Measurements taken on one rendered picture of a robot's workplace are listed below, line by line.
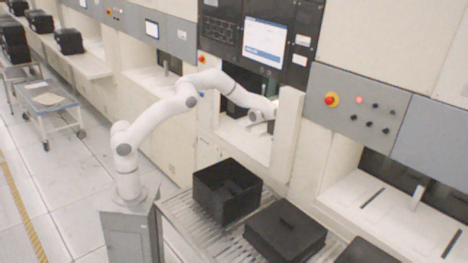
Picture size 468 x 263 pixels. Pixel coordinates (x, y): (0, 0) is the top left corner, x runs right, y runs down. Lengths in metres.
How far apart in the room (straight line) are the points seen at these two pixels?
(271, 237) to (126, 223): 0.79
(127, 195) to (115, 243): 0.31
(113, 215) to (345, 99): 1.29
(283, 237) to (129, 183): 0.82
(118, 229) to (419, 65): 1.60
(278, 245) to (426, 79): 0.88
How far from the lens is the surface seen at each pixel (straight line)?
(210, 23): 1.97
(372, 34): 1.36
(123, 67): 3.42
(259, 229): 1.52
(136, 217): 1.78
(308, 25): 1.49
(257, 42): 1.70
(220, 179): 1.87
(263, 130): 2.19
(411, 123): 1.34
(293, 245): 1.49
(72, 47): 4.21
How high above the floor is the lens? 1.96
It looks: 30 degrees down
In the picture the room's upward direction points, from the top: 4 degrees clockwise
